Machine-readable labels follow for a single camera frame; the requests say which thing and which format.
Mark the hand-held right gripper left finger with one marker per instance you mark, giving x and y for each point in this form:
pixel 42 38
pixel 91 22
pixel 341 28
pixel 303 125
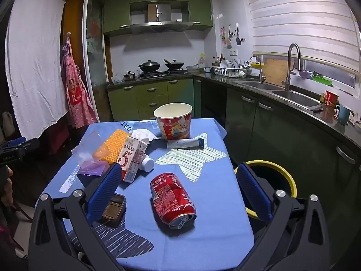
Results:
pixel 104 192

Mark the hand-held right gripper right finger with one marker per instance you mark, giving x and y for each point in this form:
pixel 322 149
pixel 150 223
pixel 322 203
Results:
pixel 253 192

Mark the dark brown tin box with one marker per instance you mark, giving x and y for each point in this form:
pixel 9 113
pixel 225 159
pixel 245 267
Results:
pixel 115 209

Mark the purple packet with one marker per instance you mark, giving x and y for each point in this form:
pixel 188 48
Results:
pixel 93 170

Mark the black yellow rim trash bin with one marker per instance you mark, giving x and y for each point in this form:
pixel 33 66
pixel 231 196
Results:
pixel 273 175

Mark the white red milk carton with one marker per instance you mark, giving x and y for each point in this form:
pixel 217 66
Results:
pixel 132 161

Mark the clear plastic bag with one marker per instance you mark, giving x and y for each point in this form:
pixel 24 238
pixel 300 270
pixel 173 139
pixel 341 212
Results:
pixel 87 146

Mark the orange honeycomb sponge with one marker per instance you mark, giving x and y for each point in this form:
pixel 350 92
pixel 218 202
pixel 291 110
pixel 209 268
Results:
pixel 114 144

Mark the white pill bottle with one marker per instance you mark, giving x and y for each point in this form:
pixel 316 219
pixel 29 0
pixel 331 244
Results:
pixel 146 163

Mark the red soda can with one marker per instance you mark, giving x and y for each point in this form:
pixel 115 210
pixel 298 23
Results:
pixel 169 200

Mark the white tissue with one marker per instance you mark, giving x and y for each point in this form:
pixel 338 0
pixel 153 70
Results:
pixel 141 134

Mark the grey white squeeze tube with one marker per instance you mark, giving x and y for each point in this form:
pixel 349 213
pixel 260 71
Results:
pixel 183 143

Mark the red printed paper bucket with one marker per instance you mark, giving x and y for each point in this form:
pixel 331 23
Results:
pixel 173 127

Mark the person's left hand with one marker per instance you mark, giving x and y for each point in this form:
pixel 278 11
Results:
pixel 6 183

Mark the blue star print tablecloth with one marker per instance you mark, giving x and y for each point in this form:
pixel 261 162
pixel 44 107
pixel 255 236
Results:
pixel 214 192

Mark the dark red covered chair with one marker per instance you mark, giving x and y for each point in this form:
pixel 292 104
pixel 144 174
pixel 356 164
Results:
pixel 57 135

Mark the red checked apron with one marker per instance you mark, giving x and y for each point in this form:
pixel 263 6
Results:
pixel 76 90

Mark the white hanging cloth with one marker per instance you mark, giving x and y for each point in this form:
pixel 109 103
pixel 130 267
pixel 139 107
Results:
pixel 33 62

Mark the steel double sink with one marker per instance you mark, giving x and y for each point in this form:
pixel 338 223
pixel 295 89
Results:
pixel 293 97

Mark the dark stone countertop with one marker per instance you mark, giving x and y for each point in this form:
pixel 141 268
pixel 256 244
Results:
pixel 332 124

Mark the green lower cabinets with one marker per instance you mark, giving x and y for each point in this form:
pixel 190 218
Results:
pixel 152 96

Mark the green cabinets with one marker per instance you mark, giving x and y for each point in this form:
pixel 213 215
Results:
pixel 152 96
pixel 115 14

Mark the small steel pot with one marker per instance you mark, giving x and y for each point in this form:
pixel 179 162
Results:
pixel 129 76

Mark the teal mug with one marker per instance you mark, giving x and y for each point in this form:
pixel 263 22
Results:
pixel 344 114

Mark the red mug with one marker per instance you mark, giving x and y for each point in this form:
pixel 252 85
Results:
pixel 331 98

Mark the wooden cutting board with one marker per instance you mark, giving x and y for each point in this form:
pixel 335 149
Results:
pixel 275 72

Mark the white dish rack with dishes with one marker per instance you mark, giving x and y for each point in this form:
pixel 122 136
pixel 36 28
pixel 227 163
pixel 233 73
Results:
pixel 225 72

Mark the steel kitchen faucet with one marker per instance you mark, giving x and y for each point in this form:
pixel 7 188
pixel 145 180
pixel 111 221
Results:
pixel 287 70

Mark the yellow plastic basket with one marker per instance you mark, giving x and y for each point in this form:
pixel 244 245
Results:
pixel 257 65

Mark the purple faucet holder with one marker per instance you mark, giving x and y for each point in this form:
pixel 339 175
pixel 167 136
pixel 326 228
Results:
pixel 303 74

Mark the frosted glass sliding door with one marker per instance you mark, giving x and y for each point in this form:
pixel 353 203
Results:
pixel 94 48

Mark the green plastic tray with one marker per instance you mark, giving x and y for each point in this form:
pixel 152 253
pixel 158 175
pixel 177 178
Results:
pixel 321 79

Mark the black gas stove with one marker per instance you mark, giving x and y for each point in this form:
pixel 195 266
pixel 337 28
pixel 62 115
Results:
pixel 163 74

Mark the black wok with lid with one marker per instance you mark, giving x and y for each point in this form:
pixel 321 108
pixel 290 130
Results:
pixel 149 66

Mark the dark sauce bottle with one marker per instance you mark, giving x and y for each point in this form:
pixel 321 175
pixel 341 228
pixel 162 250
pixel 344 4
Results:
pixel 220 60

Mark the yellow oil bottle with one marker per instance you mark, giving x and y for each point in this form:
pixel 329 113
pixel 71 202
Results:
pixel 201 62

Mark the hanging kitchen utensil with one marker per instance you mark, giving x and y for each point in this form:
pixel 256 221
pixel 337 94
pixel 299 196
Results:
pixel 229 43

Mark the black hanging spatula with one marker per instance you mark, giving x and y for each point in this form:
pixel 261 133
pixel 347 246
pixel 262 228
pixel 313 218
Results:
pixel 238 41

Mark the green upper cabinets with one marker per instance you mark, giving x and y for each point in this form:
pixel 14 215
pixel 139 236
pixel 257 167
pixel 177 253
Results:
pixel 115 14

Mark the steel range hood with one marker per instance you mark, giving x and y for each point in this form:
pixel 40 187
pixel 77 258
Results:
pixel 160 26

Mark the white striped window blind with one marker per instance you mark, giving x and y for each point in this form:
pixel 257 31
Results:
pixel 296 19

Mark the pink wall decoration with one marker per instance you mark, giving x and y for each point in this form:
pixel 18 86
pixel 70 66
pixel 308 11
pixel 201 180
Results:
pixel 222 35

